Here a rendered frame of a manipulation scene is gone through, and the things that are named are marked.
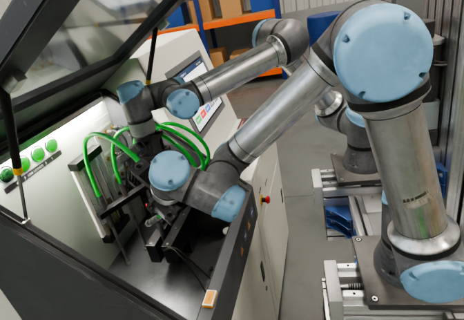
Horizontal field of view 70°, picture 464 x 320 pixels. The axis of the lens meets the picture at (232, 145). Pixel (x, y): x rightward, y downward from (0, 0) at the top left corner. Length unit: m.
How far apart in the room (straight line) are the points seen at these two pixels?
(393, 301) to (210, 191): 0.49
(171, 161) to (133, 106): 0.36
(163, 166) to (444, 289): 0.54
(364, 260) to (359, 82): 0.59
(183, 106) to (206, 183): 0.26
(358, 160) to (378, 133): 0.73
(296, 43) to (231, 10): 5.30
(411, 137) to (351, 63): 0.15
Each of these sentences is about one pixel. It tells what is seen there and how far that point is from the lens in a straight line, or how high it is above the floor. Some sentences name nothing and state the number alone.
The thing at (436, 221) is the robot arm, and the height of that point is 1.33.
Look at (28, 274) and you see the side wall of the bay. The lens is 1.06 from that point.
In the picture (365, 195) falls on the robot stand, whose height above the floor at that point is 0.95.
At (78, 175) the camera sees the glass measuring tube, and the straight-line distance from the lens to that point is 1.29.
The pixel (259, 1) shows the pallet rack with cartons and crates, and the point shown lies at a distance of 6.19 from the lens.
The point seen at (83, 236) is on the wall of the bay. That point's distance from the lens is 1.35.
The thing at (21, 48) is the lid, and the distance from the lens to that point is 0.65.
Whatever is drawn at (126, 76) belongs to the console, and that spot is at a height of 1.49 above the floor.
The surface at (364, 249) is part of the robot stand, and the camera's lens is 0.99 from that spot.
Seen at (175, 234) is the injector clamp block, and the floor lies 0.98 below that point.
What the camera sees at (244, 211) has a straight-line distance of 1.30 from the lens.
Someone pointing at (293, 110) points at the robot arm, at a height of 1.49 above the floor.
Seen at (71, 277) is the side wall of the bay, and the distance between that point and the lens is 0.96.
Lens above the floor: 1.73
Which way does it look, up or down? 26 degrees down
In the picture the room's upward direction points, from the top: 12 degrees counter-clockwise
